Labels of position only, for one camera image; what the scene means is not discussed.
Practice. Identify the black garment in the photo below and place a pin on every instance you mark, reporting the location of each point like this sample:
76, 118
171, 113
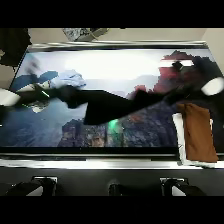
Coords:
106, 106

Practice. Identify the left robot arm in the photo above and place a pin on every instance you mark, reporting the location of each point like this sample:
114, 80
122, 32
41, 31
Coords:
8, 97

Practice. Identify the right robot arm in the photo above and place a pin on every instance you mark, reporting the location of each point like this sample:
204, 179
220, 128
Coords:
213, 86

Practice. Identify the light blue garment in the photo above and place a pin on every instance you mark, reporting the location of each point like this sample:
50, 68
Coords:
69, 80

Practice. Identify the brown garment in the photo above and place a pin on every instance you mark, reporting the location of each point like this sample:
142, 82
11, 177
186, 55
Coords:
199, 133

